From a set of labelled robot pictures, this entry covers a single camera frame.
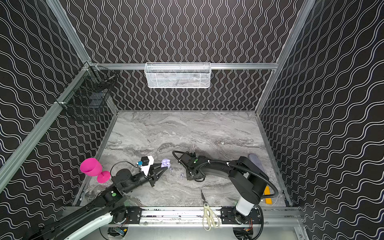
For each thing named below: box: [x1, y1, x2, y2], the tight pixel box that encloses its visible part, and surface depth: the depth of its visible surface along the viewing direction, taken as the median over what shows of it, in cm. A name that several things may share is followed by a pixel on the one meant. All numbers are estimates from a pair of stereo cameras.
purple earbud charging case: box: [161, 158, 171, 169], surface depth 73 cm
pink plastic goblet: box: [80, 158, 111, 184], surface depth 78 cm
